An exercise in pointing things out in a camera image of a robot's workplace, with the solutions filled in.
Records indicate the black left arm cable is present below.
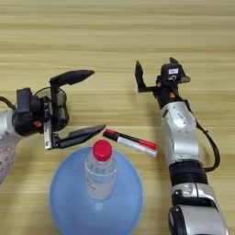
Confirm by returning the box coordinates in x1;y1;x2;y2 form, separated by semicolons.
0;95;17;111

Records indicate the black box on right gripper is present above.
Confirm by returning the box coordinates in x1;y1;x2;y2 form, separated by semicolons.
160;62;186;85

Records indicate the blue round plate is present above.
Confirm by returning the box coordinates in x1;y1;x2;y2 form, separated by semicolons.
50;145;144;235

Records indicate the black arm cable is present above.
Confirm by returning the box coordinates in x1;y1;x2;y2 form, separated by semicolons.
196;120;221;173
0;95;17;111

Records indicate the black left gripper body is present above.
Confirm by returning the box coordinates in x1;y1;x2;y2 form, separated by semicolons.
13;79;60;151

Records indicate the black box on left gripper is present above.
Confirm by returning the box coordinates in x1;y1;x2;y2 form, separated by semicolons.
16;87;40;118

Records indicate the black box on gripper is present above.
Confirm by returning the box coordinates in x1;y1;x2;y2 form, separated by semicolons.
16;87;40;118
160;62;186;85

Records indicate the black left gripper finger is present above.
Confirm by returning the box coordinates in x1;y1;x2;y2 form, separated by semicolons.
50;69;95;88
54;123;107;151

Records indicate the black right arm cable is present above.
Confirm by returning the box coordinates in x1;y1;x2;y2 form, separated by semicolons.
196;120;221;173

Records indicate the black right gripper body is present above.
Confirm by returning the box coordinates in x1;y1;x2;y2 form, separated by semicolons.
137;77;192;110

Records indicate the clear bottle with red cap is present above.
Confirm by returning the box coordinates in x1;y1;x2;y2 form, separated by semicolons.
84;140;118;201

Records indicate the black pen with red ends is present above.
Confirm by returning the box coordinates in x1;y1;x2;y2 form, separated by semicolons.
104;128;159;151

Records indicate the black mesh cup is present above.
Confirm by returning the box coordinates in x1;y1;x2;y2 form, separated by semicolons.
34;86;70;133

